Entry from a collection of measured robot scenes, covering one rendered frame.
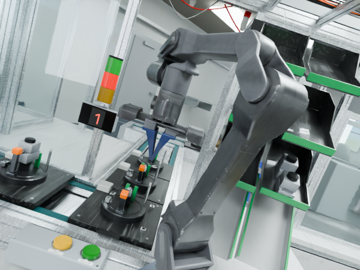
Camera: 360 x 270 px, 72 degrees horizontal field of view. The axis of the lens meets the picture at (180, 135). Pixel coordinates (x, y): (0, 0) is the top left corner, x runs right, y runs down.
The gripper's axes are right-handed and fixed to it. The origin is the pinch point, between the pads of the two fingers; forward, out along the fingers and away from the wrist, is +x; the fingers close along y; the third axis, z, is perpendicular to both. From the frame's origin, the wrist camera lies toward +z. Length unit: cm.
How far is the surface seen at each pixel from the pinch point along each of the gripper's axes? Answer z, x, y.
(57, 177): 26.0, 28.4, 30.6
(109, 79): 29.2, -8.7, 23.5
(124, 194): 10.5, 18.8, 4.9
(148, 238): 9.7, 28.4, -5.4
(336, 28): 122, -81, -78
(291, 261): 43, 39, -66
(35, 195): 11.8, 28.4, 29.3
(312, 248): 67, 42, -88
